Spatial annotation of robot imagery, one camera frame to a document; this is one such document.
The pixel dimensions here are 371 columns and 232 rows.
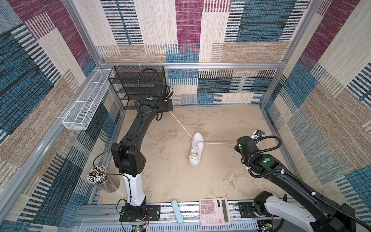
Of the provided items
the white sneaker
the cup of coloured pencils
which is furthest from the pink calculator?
the cup of coloured pencils

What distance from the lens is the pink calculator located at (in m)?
0.70

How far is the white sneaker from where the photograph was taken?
0.87 m

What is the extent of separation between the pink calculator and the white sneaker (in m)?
0.20

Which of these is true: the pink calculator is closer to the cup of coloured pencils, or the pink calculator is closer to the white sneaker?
the white sneaker
